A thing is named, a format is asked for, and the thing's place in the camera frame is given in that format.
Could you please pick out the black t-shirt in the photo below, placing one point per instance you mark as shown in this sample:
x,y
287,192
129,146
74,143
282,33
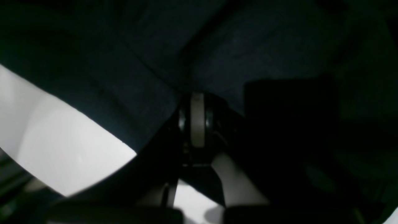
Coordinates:
x,y
127,64

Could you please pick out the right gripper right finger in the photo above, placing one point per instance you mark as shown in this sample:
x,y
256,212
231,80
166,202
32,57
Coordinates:
x,y
282,146

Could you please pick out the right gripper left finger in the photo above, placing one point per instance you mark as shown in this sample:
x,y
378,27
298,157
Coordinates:
x,y
143,191

